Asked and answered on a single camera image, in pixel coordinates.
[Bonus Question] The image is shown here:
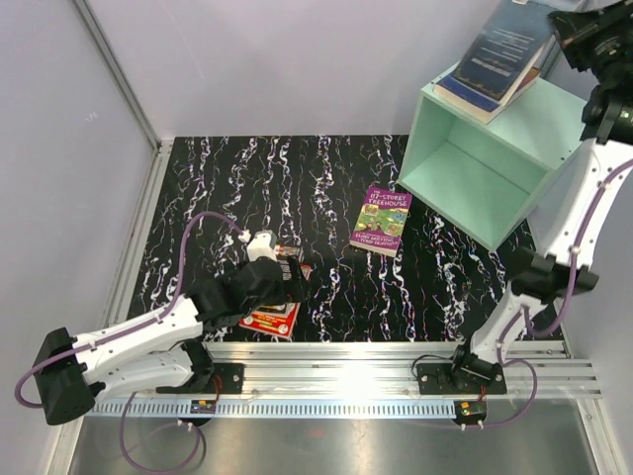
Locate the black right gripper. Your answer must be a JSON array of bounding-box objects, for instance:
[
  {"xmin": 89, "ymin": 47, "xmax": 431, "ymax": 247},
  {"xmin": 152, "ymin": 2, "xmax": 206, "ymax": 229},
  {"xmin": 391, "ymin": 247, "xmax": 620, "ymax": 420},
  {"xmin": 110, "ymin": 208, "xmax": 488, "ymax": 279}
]
[{"xmin": 544, "ymin": 0, "xmax": 633, "ymax": 85}]

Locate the black paperback book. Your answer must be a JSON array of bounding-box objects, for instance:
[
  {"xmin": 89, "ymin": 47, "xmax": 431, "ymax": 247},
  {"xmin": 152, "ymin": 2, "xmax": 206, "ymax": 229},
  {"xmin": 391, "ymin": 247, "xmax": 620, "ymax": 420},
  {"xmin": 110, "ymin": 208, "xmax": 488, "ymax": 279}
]
[{"xmin": 274, "ymin": 243, "xmax": 312, "ymax": 282}]

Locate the dark blue hardcover book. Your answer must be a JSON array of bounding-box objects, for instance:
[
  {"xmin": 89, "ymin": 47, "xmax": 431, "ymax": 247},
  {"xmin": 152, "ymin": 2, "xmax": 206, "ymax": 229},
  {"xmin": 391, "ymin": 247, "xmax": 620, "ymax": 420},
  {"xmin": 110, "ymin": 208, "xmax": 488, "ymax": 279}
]
[{"xmin": 450, "ymin": 1, "xmax": 554, "ymax": 103}]

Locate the purple Treehouse book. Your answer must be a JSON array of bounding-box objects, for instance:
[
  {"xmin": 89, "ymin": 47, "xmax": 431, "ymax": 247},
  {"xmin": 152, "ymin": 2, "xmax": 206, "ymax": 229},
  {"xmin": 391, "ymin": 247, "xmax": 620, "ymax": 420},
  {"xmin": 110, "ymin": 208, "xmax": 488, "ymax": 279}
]
[{"xmin": 350, "ymin": 186, "xmax": 412, "ymax": 257}]

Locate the blue orange paperback book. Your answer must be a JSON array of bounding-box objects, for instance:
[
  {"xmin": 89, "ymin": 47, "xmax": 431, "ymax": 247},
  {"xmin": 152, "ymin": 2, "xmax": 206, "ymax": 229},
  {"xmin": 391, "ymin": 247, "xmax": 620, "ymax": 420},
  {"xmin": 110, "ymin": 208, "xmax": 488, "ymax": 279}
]
[{"xmin": 433, "ymin": 67, "xmax": 541, "ymax": 124}]

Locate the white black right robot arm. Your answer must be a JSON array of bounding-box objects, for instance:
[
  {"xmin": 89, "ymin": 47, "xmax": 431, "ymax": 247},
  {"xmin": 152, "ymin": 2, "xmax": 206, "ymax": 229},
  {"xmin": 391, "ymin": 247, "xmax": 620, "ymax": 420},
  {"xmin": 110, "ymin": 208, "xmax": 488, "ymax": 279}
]
[{"xmin": 446, "ymin": 1, "xmax": 632, "ymax": 393}]

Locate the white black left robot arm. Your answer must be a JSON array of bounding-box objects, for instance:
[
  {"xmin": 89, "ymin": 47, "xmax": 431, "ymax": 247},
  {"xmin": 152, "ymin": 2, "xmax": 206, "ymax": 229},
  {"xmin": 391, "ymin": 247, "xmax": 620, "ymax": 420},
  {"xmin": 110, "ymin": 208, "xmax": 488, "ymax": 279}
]
[{"xmin": 33, "ymin": 257, "xmax": 308, "ymax": 426}]

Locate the red book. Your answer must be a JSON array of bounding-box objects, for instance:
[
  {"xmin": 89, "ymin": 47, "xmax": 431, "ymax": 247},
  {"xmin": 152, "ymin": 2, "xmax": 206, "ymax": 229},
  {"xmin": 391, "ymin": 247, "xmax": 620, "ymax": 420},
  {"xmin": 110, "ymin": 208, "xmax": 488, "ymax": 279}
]
[{"xmin": 239, "ymin": 303, "xmax": 301, "ymax": 340}]

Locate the mint green open cabinet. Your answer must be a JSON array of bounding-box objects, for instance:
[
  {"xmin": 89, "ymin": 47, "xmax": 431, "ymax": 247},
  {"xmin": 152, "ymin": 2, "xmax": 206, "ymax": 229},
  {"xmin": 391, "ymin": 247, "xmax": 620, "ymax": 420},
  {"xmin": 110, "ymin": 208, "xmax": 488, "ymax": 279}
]
[{"xmin": 398, "ymin": 78, "xmax": 586, "ymax": 250}]

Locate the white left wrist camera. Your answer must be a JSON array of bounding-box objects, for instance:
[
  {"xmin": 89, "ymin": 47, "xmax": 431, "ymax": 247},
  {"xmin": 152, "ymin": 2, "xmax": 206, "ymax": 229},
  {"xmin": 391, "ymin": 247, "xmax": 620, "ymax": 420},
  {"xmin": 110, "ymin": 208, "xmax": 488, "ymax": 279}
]
[{"xmin": 238, "ymin": 230, "xmax": 277, "ymax": 262}]

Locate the aluminium rail frame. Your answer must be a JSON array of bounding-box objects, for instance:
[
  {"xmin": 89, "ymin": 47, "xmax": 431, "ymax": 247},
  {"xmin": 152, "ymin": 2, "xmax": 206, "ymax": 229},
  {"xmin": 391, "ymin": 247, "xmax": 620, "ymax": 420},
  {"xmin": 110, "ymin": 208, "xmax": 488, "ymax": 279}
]
[{"xmin": 204, "ymin": 341, "xmax": 601, "ymax": 400}]

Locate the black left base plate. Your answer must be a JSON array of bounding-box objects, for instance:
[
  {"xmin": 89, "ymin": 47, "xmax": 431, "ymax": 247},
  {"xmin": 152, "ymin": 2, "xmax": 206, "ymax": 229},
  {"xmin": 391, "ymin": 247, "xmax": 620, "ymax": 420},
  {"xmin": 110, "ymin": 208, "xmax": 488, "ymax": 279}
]
[{"xmin": 155, "ymin": 363, "xmax": 245, "ymax": 395}]

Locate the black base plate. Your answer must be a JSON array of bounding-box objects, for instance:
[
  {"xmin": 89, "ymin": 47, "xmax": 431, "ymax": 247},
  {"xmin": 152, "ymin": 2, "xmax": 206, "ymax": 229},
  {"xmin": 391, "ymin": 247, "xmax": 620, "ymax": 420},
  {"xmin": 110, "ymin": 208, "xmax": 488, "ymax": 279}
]
[
  {"xmin": 414, "ymin": 361, "xmax": 507, "ymax": 396},
  {"xmin": 155, "ymin": 363, "xmax": 245, "ymax": 395}
]

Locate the slotted cable duct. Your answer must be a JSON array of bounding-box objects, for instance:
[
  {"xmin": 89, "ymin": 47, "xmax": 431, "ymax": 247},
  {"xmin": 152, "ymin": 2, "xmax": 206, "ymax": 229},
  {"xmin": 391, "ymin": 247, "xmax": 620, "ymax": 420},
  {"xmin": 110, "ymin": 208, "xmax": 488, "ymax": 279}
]
[{"xmin": 89, "ymin": 397, "xmax": 487, "ymax": 420}]

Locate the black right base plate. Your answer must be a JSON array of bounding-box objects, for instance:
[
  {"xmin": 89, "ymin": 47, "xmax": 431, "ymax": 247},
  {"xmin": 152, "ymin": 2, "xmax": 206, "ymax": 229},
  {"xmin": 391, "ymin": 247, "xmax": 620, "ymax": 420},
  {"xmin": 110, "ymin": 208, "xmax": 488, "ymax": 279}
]
[{"xmin": 414, "ymin": 361, "xmax": 507, "ymax": 396}]

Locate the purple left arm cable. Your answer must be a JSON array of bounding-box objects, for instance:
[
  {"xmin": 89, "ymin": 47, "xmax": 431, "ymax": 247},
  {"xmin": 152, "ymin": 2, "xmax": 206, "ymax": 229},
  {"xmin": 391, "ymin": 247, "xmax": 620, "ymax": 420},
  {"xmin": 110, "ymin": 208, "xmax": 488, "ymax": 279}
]
[{"xmin": 13, "ymin": 211, "xmax": 253, "ymax": 469}]

